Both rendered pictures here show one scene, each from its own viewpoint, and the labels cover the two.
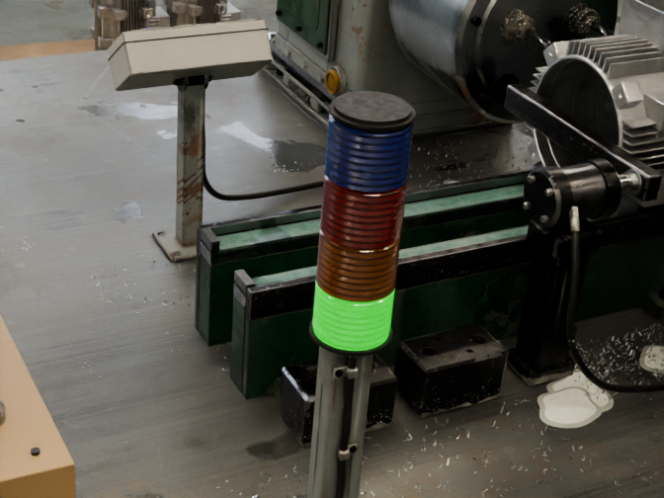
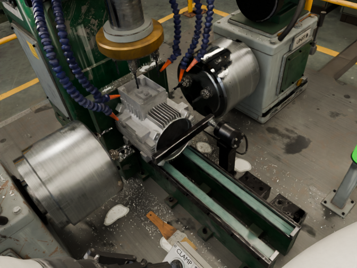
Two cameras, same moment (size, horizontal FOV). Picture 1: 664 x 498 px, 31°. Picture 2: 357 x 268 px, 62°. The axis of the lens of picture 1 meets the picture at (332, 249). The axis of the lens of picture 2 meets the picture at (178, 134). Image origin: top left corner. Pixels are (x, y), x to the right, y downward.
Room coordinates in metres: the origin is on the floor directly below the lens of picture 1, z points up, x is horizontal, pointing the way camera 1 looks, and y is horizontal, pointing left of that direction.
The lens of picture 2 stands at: (1.34, 0.38, 1.70)
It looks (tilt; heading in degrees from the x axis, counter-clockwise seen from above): 46 degrees down; 262
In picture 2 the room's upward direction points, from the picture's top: 7 degrees counter-clockwise
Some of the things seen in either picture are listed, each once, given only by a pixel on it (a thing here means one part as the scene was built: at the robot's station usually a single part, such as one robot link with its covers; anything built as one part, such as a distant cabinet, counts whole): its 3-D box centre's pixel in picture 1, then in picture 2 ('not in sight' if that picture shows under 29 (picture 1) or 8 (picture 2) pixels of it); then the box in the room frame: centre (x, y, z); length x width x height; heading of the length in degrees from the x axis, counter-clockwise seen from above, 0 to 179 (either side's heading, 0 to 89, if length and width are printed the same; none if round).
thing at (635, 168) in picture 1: (576, 138); (185, 137); (1.22, -0.26, 1.01); 0.26 x 0.04 x 0.03; 29
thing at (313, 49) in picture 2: not in sight; (308, 34); (0.61, -0.61, 1.07); 0.08 x 0.07 x 0.20; 119
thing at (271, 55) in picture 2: not in sight; (263, 57); (0.79, -0.64, 0.99); 0.35 x 0.31 x 0.37; 29
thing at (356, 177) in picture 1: (369, 145); not in sight; (0.78, -0.02, 1.19); 0.06 x 0.06 x 0.04
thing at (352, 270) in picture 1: (358, 256); not in sight; (0.78, -0.02, 1.10); 0.06 x 0.06 x 0.04
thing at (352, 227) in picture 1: (363, 202); not in sight; (0.78, -0.02, 1.14); 0.06 x 0.06 x 0.04
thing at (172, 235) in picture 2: not in sight; (169, 232); (1.34, -0.07, 0.80); 0.21 x 0.05 x 0.01; 122
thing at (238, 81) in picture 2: not in sight; (222, 74); (1.02, -0.51, 1.04); 0.41 x 0.25 x 0.25; 29
